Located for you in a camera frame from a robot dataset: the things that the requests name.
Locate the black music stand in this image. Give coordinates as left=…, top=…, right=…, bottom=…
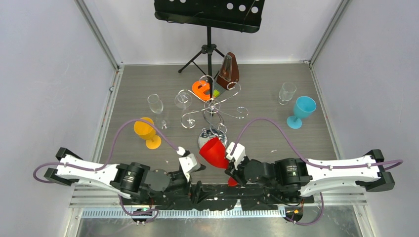
left=154, top=0, right=264, bottom=79

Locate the brown metronome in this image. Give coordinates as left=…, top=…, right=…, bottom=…
left=216, top=52, right=240, bottom=90

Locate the blue wine glass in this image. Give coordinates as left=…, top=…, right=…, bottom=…
left=287, top=96, right=317, bottom=129

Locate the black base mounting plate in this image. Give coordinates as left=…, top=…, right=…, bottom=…
left=143, top=185, right=314, bottom=211

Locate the clear textured wine glass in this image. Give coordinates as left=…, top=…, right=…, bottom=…
left=278, top=82, right=296, bottom=105

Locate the clear wine glass back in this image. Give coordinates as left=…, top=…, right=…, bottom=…
left=174, top=91, right=192, bottom=110

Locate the chrome wine glass rack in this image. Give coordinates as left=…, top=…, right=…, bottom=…
left=179, top=75, right=249, bottom=148

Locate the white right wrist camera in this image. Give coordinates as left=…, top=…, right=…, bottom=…
left=226, top=142, right=246, bottom=170

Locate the yellow wine glass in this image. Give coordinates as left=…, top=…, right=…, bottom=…
left=133, top=121, right=162, bottom=150

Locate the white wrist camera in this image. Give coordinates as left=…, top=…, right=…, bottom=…
left=178, top=154, right=202, bottom=182
left=226, top=142, right=246, bottom=170

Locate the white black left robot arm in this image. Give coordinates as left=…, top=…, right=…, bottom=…
left=44, top=148, right=206, bottom=204

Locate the red wine glass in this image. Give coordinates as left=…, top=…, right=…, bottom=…
left=199, top=137, right=230, bottom=170

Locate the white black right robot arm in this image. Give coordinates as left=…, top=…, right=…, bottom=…
left=225, top=144, right=395, bottom=203

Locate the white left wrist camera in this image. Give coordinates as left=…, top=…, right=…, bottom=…
left=178, top=154, right=202, bottom=182

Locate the aluminium frame rail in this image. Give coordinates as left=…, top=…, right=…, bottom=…
left=70, top=186, right=367, bottom=219

